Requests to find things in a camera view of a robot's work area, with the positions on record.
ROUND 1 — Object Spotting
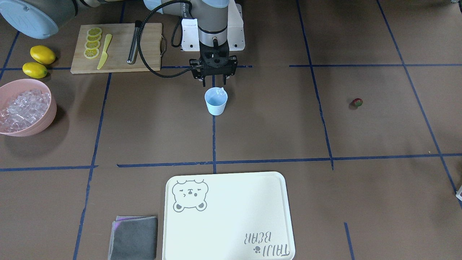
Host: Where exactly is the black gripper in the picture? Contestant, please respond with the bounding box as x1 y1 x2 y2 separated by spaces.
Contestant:
190 43 238 87

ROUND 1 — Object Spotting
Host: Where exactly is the clear ice cube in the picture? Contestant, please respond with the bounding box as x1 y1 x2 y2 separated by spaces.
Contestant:
215 87 227 96

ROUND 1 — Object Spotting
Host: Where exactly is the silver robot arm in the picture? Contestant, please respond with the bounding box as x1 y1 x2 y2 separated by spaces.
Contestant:
0 0 238 84

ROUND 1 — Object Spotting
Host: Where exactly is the light blue cup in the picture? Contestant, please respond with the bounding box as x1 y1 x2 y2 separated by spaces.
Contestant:
204 87 228 116

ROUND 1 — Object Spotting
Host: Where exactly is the pile of clear ice cubes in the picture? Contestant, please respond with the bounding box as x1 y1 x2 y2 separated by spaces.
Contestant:
0 88 51 133

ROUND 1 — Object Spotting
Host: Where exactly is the white cup rack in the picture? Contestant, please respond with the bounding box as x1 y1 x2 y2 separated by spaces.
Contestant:
456 186 462 202

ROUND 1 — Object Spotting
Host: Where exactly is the black steel rod tool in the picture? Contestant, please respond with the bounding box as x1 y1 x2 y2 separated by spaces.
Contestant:
127 20 142 65

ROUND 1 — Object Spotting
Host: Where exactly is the wooden cutting board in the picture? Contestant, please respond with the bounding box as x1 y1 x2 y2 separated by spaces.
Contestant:
70 23 166 74

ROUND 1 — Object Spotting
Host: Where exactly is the yellow plastic knife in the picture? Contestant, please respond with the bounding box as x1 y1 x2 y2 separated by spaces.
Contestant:
97 34 113 70

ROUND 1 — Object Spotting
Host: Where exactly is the lemon slice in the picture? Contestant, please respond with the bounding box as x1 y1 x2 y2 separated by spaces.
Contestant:
83 49 100 59
86 34 102 43
86 27 103 37
84 41 101 50

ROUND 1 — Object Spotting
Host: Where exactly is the cream bear tray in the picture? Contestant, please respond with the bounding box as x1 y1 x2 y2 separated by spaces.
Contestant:
162 171 296 260

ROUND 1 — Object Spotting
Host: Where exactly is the red strawberry on table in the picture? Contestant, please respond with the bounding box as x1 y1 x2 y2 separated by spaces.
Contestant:
351 98 363 108

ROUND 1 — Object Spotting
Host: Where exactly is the yellow lemon near edge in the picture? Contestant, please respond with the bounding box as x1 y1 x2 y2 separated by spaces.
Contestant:
30 45 56 65

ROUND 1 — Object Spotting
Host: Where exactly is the grey folded cloth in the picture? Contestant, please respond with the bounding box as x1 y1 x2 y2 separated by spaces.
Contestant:
107 216 158 260

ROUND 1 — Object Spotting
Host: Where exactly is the yellow lemon near bowl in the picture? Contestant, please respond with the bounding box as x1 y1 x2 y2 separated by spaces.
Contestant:
22 62 48 79

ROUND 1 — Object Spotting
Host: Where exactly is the pink bowl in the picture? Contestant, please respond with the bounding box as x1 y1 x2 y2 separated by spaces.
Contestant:
0 79 57 137

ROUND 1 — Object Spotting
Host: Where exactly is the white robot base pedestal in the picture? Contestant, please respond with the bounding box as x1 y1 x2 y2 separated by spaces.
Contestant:
180 0 245 52

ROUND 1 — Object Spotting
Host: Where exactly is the black camera cable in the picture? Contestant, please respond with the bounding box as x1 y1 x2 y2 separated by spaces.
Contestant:
135 0 197 78

